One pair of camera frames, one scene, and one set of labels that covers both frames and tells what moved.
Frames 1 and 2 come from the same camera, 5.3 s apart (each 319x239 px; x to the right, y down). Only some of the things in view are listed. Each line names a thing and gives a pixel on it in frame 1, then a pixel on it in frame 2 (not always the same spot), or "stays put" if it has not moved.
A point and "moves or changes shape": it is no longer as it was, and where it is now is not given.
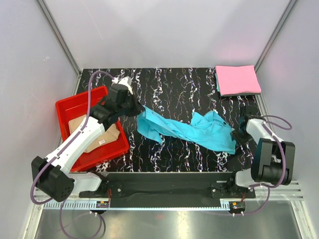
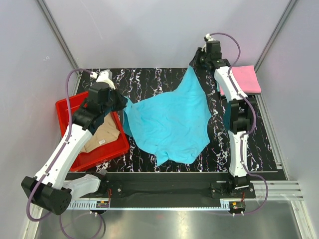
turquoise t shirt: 208,130 moves or changes shape
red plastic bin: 70,109 stays put
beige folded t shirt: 110,134 stays put
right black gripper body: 243,134 → 199,59
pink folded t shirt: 237,79 stays put
